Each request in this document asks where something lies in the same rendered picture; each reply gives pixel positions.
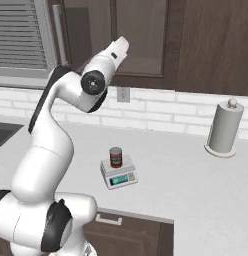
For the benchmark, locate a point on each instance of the window with grey blinds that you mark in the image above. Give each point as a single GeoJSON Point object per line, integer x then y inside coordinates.
{"type": "Point", "coordinates": [19, 36]}

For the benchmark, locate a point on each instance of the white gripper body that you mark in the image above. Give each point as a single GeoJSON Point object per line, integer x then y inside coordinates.
{"type": "Point", "coordinates": [122, 46]}

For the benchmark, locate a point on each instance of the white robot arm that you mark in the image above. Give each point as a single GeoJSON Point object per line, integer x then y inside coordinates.
{"type": "Point", "coordinates": [46, 150]}

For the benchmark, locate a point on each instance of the white paper towel holder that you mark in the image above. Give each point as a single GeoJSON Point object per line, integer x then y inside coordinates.
{"type": "Point", "coordinates": [225, 128]}

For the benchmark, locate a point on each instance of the dark sink basin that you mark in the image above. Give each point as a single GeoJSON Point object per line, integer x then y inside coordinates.
{"type": "Point", "coordinates": [4, 133]}

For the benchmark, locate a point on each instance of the dark wood cabinet door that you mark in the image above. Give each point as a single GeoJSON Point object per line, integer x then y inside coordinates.
{"type": "Point", "coordinates": [142, 36]}
{"type": "Point", "coordinates": [82, 30]}

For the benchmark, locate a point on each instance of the dark wood tall cabinet panel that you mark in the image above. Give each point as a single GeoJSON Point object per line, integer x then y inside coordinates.
{"type": "Point", "coordinates": [216, 43]}

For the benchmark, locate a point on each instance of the dark wood drawer front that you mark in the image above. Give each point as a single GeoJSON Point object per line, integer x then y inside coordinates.
{"type": "Point", "coordinates": [136, 238]}

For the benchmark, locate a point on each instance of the white wall outlet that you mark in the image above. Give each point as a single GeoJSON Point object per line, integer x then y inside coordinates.
{"type": "Point", "coordinates": [123, 95]}

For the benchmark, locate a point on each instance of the white digital scale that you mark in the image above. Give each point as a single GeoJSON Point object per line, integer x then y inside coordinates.
{"type": "Point", "coordinates": [119, 175]}

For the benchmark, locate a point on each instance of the red food can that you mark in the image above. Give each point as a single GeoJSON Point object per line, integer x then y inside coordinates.
{"type": "Point", "coordinates": [116, 157]}

